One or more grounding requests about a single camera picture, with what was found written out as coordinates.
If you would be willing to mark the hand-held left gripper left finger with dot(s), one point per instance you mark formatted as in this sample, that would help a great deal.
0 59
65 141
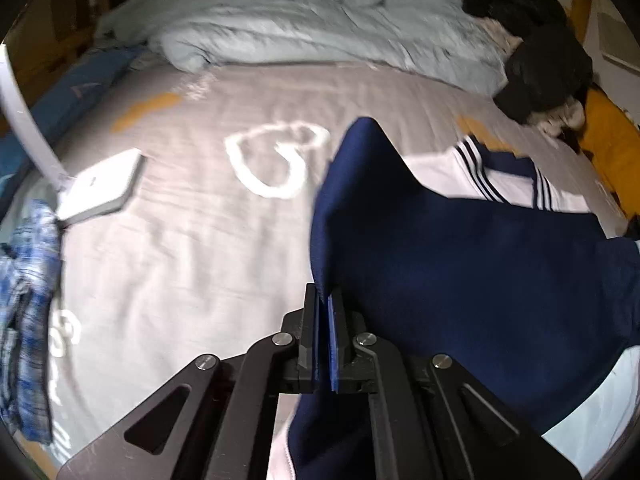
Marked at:
307 340

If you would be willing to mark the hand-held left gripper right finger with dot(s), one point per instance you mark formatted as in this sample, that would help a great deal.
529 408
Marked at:
337 345

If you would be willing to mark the white and navy jacket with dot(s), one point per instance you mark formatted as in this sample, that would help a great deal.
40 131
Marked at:
450 270

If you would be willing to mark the grey heart-print bed sheet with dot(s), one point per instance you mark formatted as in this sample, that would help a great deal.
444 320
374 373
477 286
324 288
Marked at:
200 240

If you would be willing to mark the white power bank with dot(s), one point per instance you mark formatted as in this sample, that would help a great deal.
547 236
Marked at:
100 185

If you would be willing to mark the blue plaid cloth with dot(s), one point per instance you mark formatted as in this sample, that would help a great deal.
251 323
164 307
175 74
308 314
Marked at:
30 285

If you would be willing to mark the light grey duvet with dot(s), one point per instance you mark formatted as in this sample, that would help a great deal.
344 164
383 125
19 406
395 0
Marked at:
300 25

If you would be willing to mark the black jacket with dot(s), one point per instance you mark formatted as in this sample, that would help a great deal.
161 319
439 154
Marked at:
540 70

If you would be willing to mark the yellow pillow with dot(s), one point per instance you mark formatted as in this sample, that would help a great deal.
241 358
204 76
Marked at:
615 145

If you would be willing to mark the beige garment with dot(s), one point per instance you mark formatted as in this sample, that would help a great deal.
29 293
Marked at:
500 35

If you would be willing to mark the wooden furniture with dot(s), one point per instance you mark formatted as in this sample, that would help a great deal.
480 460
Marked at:
65 10

